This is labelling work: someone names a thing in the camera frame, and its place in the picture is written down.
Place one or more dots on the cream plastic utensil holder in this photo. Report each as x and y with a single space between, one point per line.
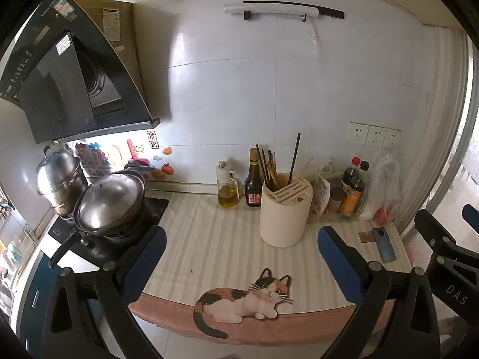
284 217

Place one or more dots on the brown card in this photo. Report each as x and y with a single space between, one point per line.
366 236

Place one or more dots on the red stamp wall sticker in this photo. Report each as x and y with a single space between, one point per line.
152 140

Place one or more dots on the white wall socket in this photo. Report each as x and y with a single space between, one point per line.
376 136
358 133
393 138

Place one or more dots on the white seasoning packet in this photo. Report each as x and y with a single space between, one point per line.
321 194

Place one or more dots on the clear plastic bag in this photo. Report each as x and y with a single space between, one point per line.
385 183

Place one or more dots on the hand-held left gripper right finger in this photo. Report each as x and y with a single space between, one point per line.
338 265

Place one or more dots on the striped cat tablecloth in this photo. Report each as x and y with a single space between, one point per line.
224 239

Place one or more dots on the set of wooden chopsticks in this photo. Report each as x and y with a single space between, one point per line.
271 177

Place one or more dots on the steel steamer pot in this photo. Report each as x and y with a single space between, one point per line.
60 179

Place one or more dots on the colourful wall stickers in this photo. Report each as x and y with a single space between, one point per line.
101 153

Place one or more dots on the white plastic container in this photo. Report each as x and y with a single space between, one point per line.
331 174

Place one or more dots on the frosted glass sliding door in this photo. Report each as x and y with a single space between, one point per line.
441 119

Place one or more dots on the black wall rail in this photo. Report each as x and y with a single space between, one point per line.
331 12

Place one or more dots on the black wok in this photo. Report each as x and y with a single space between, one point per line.
123 228

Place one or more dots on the glass oil dispenser bottle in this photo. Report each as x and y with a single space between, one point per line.
227 194

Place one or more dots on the person's left forearm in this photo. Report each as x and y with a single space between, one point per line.
230 356

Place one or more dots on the orange fruit wall sticker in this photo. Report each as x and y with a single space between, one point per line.
168 151
168 169

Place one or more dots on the red cap sauce bottle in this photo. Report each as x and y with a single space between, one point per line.
348 177

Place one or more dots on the black cooktop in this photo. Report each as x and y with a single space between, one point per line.
157 207

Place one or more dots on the dark smartphone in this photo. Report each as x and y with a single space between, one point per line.
385 245

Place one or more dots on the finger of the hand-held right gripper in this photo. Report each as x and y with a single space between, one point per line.
430 228
470 213

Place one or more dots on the teal cabinet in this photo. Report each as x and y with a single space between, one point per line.
41 299

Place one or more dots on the range hood chimney cover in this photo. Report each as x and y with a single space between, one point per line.
116 30

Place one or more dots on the black range hood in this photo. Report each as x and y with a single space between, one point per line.
56 93

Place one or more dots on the red tomato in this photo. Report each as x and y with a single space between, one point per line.
382 215

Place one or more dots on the brown lid jar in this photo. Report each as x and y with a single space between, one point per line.
337 200

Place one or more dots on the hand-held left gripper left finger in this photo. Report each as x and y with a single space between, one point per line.
146 265

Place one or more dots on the dark bottle tan cap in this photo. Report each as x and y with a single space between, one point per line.
253 190

